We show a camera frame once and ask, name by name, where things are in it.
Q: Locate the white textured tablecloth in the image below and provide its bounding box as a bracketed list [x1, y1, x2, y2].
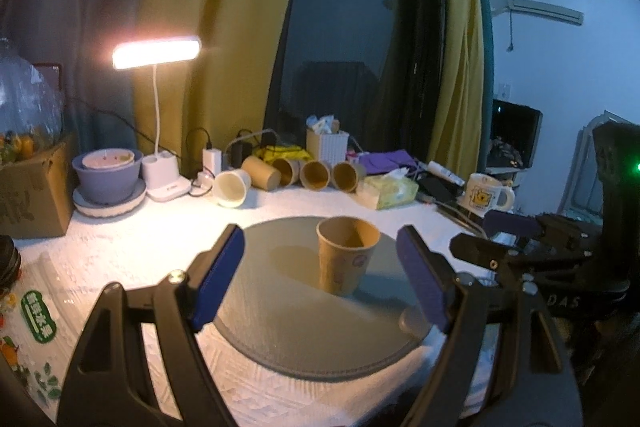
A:
[12, 184, 503, 427]

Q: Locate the clear plastic bag of fruit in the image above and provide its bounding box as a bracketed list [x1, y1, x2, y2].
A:
[0, 38, 65, 166]

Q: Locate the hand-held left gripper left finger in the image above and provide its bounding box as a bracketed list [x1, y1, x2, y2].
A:
[56, 223, 247, 427]

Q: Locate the round grey mat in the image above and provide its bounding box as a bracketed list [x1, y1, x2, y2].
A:
[212, 215, 451, 383]

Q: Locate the pink inner bowl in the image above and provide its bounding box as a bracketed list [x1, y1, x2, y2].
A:
[82, 149, 136, 170]

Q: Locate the black monitor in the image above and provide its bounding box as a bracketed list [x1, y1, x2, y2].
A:
[487, 99, 544, 170]

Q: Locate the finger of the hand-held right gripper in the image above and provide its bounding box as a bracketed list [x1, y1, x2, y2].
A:
[483, 208, 602, 249]
[448, 233, 592, 284]

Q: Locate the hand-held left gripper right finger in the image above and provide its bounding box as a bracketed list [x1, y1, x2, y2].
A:
[396, 224, 584, 427]

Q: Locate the grey curtain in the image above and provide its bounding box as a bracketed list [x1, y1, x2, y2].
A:
[0, 0, 163, 158]

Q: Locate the white plate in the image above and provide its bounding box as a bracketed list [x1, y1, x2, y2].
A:
[73, 183, 149, 219]

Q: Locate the white plug adapter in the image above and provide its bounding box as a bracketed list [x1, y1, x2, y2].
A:
[192, 171, 217, 196]

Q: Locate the lavender bowl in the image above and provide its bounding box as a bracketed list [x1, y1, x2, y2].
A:
[71, 148, 145, 206]

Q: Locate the yellow packet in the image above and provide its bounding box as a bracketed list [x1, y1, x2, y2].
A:
[254, 145, 314, 163]

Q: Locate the white ribbed basket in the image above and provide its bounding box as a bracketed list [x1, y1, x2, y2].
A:
[305, 114, 351, 166]

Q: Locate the black flat case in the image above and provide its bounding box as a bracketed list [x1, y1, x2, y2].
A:
[416, 174, 459, 204]

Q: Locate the black cable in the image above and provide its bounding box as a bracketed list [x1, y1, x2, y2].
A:
[64, 98, 162, 154]

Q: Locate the dark round object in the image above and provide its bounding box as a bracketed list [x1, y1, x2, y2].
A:
[0, 234, 22, 294]

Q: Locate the green tissue pack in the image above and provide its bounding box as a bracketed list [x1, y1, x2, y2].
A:
[355, 169, 420, 211]

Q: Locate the brown paper cup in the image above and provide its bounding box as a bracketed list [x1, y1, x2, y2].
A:
[316, 216, 382, 298]
[330, 161, 369, 194]
[272, 157, 307, 187]
[242, 155, 283, 192]
[299, 160, 332, 193]

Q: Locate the purple cloth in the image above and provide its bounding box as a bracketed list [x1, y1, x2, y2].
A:
[358, 149, 419, 176]

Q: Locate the white paper cup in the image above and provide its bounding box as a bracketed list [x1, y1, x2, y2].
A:
[212, 168, 253, 210]

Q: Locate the white mug with yellow print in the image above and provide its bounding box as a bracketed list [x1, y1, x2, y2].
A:
[458, 172, 516, 214]

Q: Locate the white tube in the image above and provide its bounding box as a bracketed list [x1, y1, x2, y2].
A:
[425, 160, 466, 186]

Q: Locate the black power adapter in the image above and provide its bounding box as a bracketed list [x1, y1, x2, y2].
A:
[228, 141, 254, 170]

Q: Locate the dark window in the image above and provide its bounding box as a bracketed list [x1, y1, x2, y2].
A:
[264, 0, 449, 158]

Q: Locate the yellow curtain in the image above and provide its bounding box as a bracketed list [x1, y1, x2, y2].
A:
[131, 0, 317, 170]
[429, 0, 489, 168]

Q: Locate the white charger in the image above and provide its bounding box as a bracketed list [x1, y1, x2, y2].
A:
[202, 147, 224, 174]

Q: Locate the white air conditioner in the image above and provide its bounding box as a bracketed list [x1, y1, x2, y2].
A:
[489, 0, 585, 27]

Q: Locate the white desk lamp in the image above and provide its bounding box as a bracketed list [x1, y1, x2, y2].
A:
[112, 35, 203, 202]

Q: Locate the clear packet with green label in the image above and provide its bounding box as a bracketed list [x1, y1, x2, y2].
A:
[0, 251, 97, 427]

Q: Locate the cardboard box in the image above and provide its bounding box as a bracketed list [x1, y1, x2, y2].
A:
[0, 133, 77, 241]

